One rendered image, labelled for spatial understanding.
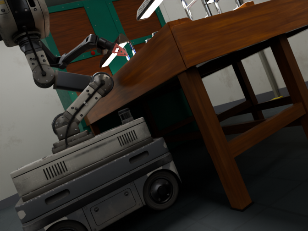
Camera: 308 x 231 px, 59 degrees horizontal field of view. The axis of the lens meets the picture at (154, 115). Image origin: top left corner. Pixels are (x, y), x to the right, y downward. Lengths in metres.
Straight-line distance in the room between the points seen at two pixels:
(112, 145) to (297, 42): 2.52
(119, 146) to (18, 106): 3.32
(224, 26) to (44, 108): 3.69
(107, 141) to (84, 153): 0.12
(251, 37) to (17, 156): 3.84
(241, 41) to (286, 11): 0.34
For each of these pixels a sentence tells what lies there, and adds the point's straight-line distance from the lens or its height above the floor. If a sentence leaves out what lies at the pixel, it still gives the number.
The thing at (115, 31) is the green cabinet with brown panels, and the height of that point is 1.41.
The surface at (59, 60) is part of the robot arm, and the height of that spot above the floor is 1.12.
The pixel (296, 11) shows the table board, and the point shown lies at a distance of 1.53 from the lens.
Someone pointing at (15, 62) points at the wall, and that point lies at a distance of 4.69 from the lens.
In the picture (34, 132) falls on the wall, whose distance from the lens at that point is 4.48.
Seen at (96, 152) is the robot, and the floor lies 0.40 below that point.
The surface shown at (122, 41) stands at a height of 1.05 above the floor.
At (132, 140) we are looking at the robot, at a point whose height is 0.38.
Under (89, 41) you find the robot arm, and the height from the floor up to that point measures 1.07.
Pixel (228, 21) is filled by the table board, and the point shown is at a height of 0.70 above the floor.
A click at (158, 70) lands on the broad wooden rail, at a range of 1.17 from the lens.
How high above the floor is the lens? 0.50
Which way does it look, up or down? 2 degrees down
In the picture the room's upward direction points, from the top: 23 degrees counter-clockwise
